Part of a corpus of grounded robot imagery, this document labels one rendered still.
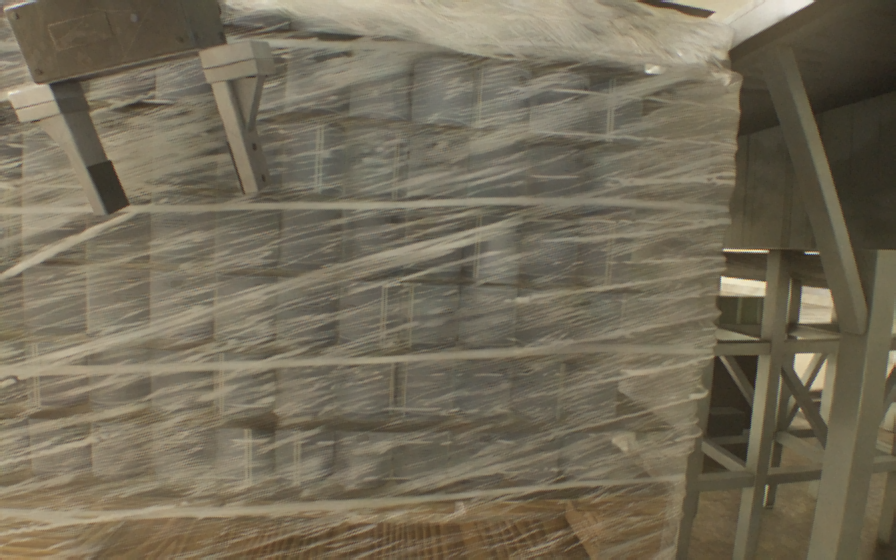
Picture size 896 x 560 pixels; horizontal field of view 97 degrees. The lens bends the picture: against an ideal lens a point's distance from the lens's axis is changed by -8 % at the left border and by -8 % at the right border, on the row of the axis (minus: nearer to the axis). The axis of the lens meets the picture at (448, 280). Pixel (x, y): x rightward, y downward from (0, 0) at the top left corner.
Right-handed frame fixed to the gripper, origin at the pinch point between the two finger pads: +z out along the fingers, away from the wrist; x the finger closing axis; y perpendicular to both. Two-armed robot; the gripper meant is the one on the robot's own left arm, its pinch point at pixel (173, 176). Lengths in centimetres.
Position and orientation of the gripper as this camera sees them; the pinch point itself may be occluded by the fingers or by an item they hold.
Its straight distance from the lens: 40.7
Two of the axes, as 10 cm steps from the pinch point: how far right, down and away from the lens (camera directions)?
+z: 1.3, 8.9, 4.4
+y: 0.4, -4.5, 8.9
